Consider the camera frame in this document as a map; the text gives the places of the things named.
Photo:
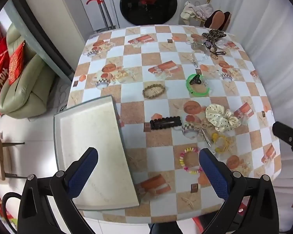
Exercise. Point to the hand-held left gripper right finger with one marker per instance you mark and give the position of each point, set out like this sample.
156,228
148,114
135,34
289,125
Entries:
213,169

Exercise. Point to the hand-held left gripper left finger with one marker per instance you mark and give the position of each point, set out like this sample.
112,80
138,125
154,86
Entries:
84,168

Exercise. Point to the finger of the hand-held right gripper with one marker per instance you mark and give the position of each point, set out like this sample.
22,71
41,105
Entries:
284,131

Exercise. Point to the white glass-edged tray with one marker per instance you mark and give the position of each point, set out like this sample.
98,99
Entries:
92,131

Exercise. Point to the cream polka dot scrunchie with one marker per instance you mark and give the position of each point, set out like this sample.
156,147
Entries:
217,117

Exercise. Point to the black snap hair clip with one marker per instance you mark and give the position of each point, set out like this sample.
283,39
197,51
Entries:
162,124

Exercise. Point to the green plastic bangle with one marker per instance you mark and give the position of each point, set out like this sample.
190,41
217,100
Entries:
188,85

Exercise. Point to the black claw hair clip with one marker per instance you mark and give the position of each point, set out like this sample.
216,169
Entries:
195,80

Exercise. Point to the beige leather sofa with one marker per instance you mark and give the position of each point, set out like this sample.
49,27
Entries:
31,78

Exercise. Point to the silver carabiner keyring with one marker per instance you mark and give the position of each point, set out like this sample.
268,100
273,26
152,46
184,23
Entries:
194,62

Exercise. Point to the leopard print hair bow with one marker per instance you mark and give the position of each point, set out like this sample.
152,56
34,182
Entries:
213,34

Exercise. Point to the red gold patterned cushion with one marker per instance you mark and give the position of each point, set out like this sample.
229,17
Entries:
15,63

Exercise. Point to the cream cloth bag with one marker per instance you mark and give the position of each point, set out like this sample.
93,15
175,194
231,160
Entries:
193,11

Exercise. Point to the white washing machine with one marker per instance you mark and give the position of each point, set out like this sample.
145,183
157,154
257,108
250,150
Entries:
149,2

